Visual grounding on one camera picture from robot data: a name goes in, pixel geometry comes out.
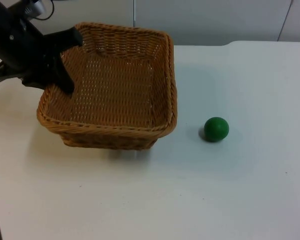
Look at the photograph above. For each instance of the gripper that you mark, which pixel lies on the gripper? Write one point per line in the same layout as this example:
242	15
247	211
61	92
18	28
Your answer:
24	52

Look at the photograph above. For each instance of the brown wicker basket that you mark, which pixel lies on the brown wicker basket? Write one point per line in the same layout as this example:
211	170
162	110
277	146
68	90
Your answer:
114	100

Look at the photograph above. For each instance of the green ball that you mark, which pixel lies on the green ball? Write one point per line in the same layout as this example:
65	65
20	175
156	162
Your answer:
216	129

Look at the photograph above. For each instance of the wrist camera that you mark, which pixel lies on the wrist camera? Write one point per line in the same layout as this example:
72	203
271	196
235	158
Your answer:
34	7

